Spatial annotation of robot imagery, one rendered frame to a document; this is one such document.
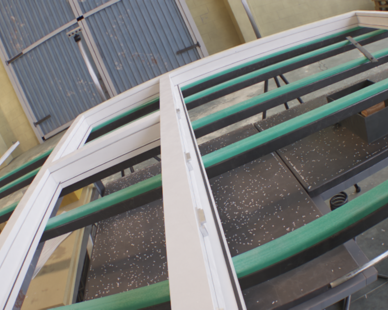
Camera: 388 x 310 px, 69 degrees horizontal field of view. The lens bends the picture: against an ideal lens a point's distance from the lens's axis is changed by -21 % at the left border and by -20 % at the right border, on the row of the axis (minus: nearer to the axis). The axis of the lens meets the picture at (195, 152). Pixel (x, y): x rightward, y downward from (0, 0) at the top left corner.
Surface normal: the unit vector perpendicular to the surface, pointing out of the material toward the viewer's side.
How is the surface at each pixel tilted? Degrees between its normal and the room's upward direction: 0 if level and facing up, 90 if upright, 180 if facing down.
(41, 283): 0
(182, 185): 0
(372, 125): 90
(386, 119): 90
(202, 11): 90
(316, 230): 0
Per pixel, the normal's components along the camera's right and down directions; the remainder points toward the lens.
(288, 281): -0.37, -0.84
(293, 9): 0.11, 0.38
